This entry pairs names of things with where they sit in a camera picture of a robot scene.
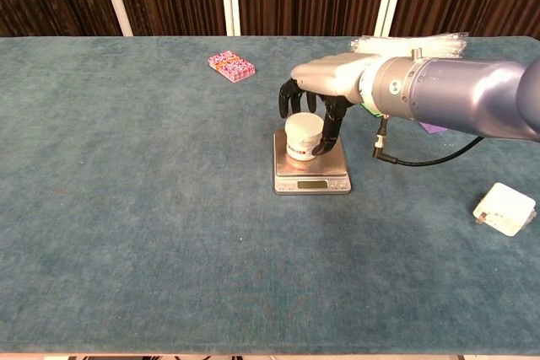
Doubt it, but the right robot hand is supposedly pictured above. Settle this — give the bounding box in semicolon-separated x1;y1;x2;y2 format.
278;52;382;157

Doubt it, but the white round jar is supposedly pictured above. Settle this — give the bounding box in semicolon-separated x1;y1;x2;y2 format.
283;112;326;163

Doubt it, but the silver digital kitchen scale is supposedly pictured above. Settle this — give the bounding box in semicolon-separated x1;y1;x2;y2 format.
273;128;353;196

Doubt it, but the green sachet packet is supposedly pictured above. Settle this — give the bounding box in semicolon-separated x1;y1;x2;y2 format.
359;102;385;118

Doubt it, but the pink patterned card box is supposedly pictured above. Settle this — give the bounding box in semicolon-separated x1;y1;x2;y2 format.
207;50;257;83

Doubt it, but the clear bag of white straws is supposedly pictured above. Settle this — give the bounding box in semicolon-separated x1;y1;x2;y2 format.
349;31;471;60

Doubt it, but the purple cube block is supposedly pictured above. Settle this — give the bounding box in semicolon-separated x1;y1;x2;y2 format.
418;121;449;134

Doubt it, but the teal felt table cloth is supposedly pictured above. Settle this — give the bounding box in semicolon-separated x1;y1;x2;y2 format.
0;35;540;356

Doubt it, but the white square power adapter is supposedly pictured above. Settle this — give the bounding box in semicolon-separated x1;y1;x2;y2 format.
472;181;537;239

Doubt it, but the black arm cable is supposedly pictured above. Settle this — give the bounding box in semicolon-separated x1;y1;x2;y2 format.
371;115;485;168

